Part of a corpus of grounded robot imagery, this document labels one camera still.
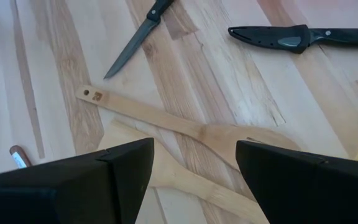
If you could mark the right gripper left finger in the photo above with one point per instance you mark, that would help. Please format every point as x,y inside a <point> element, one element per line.
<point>73,193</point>

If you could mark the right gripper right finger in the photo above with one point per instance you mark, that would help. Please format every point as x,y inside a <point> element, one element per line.
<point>306,193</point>

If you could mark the plain wooden spatula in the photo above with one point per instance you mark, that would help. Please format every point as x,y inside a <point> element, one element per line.
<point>179,177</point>

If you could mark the dark wooden spoon white label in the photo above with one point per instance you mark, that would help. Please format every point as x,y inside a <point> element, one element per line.
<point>20,157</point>

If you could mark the wooden spatula with burnt logo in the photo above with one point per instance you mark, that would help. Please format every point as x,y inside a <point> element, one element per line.
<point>154,113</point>

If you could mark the black knife with black sheath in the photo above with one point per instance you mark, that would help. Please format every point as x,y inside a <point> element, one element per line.
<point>272,37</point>

